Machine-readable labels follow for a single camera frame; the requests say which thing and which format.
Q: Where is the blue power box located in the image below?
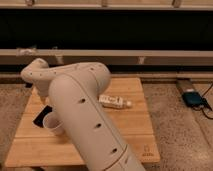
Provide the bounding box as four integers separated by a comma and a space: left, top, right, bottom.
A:
182, 91, 203, 107

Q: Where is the wooden table board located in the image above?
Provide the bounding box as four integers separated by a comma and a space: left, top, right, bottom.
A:
5, 78, 160, 168

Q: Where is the long metal rail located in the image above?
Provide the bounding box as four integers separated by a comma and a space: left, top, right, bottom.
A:
0, 49, 213, 65

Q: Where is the black cable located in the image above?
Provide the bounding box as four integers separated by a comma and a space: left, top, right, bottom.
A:
199, 83, 213, 120

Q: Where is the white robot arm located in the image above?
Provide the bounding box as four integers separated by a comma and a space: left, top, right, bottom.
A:
21, 58, 146, 171

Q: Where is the black flat pad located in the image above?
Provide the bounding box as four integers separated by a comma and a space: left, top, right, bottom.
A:
33, 105, 52, 127

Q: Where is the white plastic bottle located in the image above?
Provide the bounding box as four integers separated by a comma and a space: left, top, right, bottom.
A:
99, 95, 132, 109

